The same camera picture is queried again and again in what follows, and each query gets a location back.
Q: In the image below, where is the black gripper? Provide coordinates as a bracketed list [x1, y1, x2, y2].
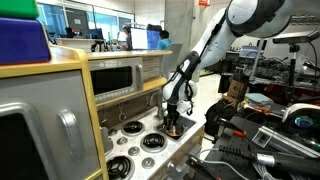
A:
[164, 104, 180, 133]

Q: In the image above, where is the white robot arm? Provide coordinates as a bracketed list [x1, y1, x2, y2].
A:
[163, 0, 320, 132]

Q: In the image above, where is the small silver metal pot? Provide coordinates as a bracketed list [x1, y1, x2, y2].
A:
[164, 123, 184, 138]

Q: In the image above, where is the grey toy sink basin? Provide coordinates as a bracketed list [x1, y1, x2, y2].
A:
[154, 116, 196, 141]

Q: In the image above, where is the black middle stove burner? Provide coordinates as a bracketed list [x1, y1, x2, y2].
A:
[140, 133, 167, 153]

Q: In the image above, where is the black stove burner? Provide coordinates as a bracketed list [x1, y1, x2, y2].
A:
[140, 133, 167, 153]
[106, 156, 135, 180]
[121, 121, 144, 136]

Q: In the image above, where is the silver toy faucet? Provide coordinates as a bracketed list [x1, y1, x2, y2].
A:
[149, 91, 165, 121]

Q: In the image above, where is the black back stove burner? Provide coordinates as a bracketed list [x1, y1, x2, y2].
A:
[121, 121, 144, 136]

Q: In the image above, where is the silver stove knob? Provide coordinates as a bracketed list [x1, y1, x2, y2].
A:
[128, 146, 140, 156]
[117, 137, 128, 145]
[142, 157, 155, 169]

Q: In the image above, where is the black backpack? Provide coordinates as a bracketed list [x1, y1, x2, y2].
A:
[205, 99, 236, 136]

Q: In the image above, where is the black front stove burner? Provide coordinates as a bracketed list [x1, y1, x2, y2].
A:
[106, 156, 135, 180]

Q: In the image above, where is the cardboard box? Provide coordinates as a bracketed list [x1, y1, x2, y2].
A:
[222, 80, 247, 107]

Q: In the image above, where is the toy kitchen microwave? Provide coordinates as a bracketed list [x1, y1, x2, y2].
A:
[89, 57, 143, 103]

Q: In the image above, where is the person in blue shirt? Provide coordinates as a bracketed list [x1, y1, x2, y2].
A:
[157, 30, 172, 50]

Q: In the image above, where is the folded teal cloth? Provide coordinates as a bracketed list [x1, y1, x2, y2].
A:
[245, 93, 273, 107]

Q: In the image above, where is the person in grey shirt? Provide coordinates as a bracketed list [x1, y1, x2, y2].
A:
[123, 26, 132, 51]

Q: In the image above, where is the white computer monitor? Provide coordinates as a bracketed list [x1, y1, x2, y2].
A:
[131, 28, 148, 50]

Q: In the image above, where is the grey toy oven door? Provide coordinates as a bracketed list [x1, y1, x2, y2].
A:
[0, 70, 100, 180]

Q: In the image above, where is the white round device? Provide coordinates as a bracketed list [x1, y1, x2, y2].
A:
[282, 103, 320, 141]

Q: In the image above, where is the black handheld tool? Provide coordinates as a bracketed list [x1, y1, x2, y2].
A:
[219, 145, 320, 178]

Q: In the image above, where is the blue plastic bin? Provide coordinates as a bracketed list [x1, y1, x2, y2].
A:
[0, 17, 51, 65]

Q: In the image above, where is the green plastic bin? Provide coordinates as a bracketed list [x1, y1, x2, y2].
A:
[0, 0, 39, 19]

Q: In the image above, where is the black clamp orange handle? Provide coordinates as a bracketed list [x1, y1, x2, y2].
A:
[215, 117, 246, 138]

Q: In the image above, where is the silver aluminium rail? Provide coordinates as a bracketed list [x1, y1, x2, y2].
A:
[252, 126, 320, 158]

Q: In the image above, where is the camera on black stand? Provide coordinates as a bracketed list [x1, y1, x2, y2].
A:
[272, 30, 320, 87]

